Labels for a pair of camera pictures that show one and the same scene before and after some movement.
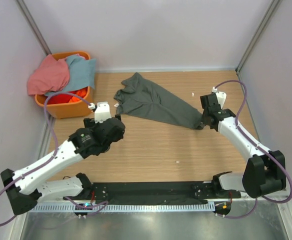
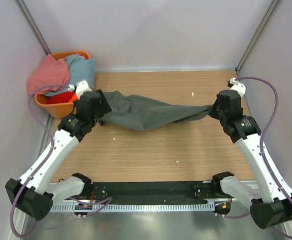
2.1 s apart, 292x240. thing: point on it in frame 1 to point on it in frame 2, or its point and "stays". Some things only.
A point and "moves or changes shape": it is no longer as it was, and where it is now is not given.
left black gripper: (90, 124) to (104, 107)
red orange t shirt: (64, 99) stays
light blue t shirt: (82, 72) stays
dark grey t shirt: (139, 96) moves or changes shape
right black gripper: (203, 121) to (212, 112)
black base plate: (158, 193) stays
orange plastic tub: (61, 111) stays
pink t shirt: (51, 75) stays
